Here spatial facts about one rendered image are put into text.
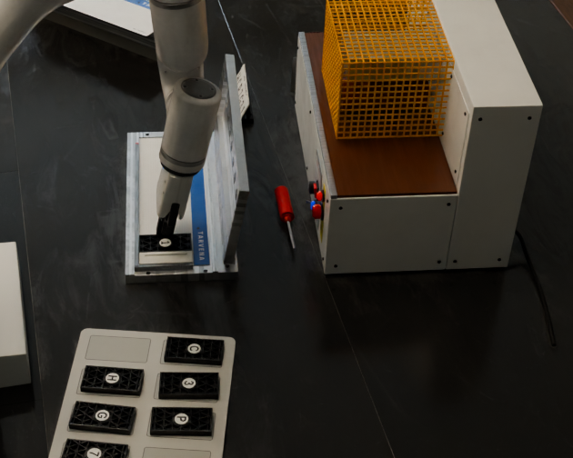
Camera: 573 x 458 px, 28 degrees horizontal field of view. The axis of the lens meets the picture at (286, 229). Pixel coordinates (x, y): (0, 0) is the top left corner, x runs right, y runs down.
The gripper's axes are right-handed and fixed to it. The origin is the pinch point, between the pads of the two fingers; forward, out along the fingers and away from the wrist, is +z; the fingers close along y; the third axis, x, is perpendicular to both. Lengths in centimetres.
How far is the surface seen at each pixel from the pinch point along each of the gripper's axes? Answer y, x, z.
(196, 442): 48.8, 4.4, 2.8
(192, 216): -5.4, 5.5, 1.5
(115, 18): -69, -11, -2
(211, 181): -16.0, 9.6, 0.5
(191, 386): 38.2, 3.9, 1.8
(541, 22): -78, 94, -15
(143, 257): 7.2, -4.0, 2.3
